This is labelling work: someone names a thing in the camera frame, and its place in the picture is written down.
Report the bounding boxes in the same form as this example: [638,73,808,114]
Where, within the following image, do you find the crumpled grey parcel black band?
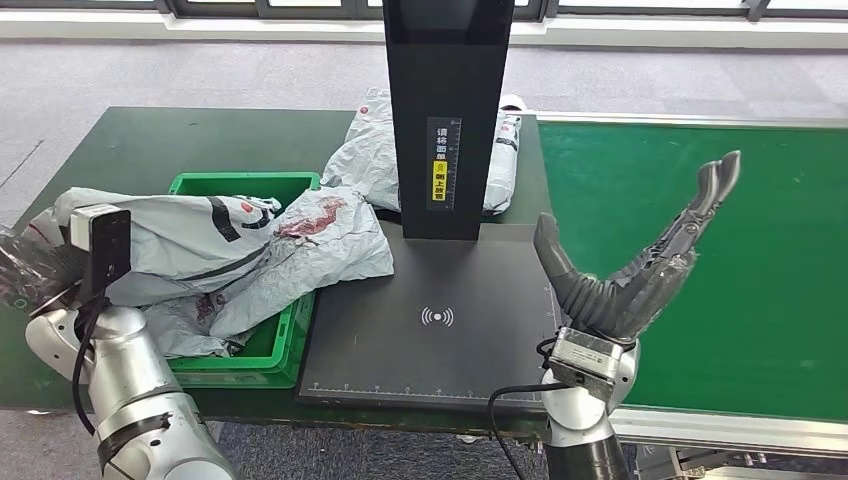
[321,87,523,217]

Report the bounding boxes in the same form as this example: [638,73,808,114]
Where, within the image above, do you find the grey parcel red logo line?
[27,187,284,310]

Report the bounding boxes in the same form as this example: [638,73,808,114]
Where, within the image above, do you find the grey parcel brown smudges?
[142,291,266,360]

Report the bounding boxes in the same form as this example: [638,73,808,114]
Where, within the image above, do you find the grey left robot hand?
[0,225,87,318]

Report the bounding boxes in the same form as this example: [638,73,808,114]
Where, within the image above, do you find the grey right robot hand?
[532,150,743,342]

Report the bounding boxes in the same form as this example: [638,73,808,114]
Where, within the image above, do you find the yellow black label sticker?
[425,117,463,212]

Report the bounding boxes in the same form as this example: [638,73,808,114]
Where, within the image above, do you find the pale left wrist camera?
[68,203,133,305]

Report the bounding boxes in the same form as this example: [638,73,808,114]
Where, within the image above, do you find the grey parcel red blotch print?
[208,187,396,339]

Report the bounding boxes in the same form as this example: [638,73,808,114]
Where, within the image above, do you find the green plastic crate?
[165,172,323,390]

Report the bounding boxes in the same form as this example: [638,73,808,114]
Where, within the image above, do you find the dark green table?
[0,107,555,439]

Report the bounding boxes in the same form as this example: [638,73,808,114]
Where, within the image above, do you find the white window sill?
[0,7,848,53]

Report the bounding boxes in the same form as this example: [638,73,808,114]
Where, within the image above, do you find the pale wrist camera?
[68,203,133,305]
[548,326,628,403]

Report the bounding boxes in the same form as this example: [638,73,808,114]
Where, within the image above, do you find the black inbound scanner machine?
[296,0,564,415]

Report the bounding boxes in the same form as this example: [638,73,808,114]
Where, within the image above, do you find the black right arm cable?
[488,382,571,480]

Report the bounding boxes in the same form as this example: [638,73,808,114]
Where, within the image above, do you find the green conveyor belt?
[537,122,848,423]

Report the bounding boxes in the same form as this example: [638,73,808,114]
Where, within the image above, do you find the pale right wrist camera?
[548,326,628,403]

